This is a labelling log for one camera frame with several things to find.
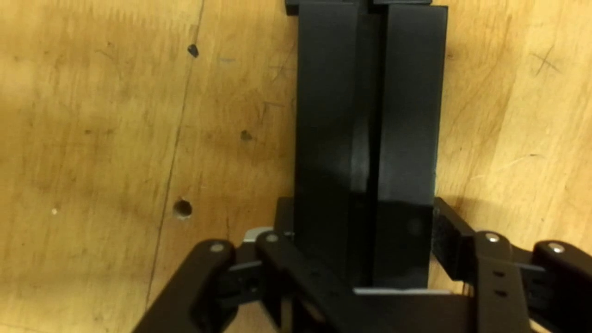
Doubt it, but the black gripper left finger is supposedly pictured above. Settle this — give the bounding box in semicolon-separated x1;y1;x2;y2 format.
273;199;293;240

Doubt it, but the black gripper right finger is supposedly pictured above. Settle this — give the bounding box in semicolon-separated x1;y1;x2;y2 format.
430;199;475;284

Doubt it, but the black track piece with pegs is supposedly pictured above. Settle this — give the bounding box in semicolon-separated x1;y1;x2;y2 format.
282;0;432;18

